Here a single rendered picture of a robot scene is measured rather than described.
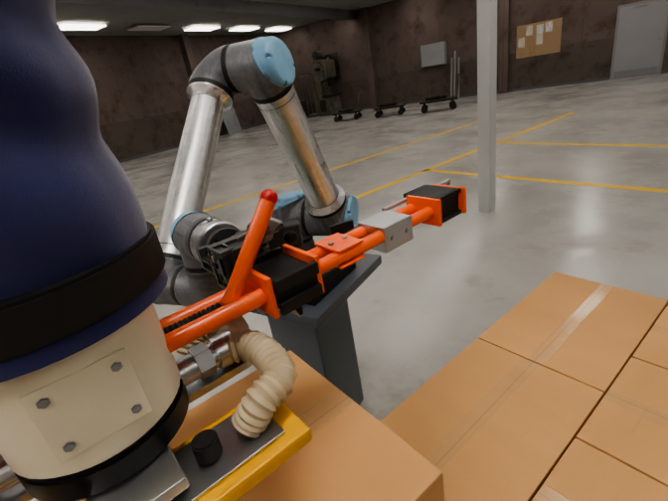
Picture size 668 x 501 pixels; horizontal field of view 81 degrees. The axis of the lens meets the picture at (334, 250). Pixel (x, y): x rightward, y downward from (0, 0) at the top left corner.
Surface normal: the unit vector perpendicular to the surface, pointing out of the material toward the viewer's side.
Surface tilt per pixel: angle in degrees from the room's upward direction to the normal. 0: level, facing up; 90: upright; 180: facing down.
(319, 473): 0
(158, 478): 0
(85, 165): 73
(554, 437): 0
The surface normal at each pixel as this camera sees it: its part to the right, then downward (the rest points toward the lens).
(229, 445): -0.15, -0.91
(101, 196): 0.96, -0.25
